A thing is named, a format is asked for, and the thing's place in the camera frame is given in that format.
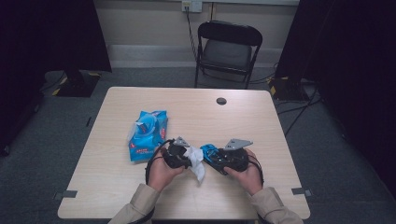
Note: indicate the white wall socket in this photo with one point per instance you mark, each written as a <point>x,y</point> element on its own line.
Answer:
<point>192,5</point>

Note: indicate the grey tape strip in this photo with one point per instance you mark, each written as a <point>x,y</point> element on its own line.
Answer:
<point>300,191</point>
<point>67,194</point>

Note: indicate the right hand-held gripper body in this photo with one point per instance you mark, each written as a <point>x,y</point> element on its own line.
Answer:
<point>236,160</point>

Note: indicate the small black floor object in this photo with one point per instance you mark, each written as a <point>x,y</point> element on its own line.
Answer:
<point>88,121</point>

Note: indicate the black floor box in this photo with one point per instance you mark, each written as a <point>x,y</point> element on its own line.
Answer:
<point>288,90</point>

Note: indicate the black folding chair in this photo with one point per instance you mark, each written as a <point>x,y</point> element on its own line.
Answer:
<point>227,54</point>

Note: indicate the person's right hand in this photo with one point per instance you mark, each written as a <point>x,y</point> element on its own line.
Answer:
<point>250,179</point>

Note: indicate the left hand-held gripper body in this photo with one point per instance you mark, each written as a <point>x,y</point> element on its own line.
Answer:
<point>176,155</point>

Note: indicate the blue wet wipes packet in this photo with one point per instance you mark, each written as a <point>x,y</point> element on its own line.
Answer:
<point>148,137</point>

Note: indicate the white wet wipe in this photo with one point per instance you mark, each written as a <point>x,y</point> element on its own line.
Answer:
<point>196,161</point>

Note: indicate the blue toy car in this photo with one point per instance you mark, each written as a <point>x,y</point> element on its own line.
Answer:
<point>209,152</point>

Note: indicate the dark curtain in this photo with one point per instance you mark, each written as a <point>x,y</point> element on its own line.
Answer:
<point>46,37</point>
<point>351,62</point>

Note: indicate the person's left hand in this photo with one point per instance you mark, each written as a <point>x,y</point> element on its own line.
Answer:
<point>160,174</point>

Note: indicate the black stand base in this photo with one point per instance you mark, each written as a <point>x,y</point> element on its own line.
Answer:
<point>77,85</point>

